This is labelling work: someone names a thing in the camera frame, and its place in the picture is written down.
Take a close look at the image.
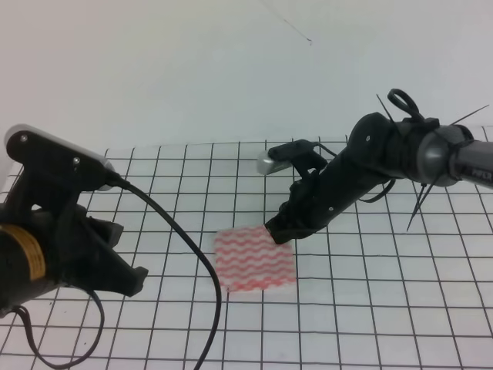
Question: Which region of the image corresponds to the white grid tablecloth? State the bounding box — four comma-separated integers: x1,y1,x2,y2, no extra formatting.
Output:
0,123,493,370

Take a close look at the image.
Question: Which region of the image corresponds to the black left camera cable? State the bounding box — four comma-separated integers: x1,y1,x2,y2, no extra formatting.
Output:
15,177,223,370

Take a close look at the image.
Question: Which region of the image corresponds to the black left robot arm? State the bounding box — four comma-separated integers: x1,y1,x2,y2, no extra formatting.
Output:
1,206,149,316

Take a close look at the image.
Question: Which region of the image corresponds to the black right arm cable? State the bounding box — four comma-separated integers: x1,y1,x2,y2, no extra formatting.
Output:
360,179,396,204

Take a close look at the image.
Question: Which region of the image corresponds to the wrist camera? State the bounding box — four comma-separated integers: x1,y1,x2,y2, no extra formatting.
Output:
5,123,116,224
256,140,328,178

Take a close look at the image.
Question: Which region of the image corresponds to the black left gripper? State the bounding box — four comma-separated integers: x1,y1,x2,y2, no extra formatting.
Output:
1,205,148,297

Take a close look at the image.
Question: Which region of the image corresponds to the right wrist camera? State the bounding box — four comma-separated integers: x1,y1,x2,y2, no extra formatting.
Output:
256,140,328,178

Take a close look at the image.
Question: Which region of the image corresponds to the pink wavy striped towel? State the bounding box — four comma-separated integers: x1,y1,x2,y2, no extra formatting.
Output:
213,225,297,292

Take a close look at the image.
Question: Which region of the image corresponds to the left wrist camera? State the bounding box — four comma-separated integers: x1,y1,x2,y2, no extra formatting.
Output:
5,123,116,224

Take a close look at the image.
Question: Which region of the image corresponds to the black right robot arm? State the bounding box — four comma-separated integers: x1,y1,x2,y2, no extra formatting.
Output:
257,89,492,244

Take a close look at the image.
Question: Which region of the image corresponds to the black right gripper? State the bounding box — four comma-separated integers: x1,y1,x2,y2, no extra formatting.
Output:
264,173,331,244

